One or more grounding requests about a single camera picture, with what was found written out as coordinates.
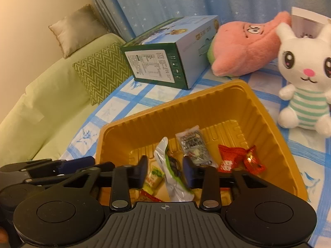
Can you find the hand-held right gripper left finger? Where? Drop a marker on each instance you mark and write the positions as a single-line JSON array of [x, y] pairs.
[[144, 171]]

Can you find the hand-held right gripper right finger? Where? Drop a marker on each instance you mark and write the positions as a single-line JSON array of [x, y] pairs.
[[186, 171]]

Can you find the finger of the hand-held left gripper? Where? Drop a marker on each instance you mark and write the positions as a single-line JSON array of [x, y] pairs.
[[77, 163], [31, 179]]

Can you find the yellow candy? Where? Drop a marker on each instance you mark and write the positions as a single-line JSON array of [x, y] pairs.
[[154, 177]]

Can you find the silver green foil pouch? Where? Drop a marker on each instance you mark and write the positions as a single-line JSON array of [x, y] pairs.
[[170, 178]]

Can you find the red orange candy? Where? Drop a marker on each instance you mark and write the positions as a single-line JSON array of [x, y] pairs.
[[148, 198]]

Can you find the red white printed candy packet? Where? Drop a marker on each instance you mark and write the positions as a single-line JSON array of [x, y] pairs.
[[228, 159]]

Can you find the small shiny red candy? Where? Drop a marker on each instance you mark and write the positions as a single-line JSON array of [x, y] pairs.
[[254, 161]]

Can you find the yellow plastic tray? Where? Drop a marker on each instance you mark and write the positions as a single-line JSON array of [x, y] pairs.
[[232, 108]]

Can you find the grey patterned wrapped candy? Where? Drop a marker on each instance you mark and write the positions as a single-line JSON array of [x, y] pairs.
[[194, 144]]

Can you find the light green sofa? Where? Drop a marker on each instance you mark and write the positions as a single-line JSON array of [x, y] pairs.
[[38, 108]]

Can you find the green zigzag cushion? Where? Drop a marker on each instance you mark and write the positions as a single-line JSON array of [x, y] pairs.
[[103, 72]]

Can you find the green blue cardboard box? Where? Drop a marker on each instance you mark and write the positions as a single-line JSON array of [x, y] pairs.
[[165, 56]]

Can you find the beige cushion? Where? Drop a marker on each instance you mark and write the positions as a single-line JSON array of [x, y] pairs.
[[75, 29]]

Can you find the pink plush toy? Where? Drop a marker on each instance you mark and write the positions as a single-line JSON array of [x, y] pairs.
[[245, 49]]

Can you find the white bunny plush toy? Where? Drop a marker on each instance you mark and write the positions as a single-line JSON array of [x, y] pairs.
[[307, 82]]

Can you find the white brown gift box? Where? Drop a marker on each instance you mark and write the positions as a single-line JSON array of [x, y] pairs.
[[307, 18]]

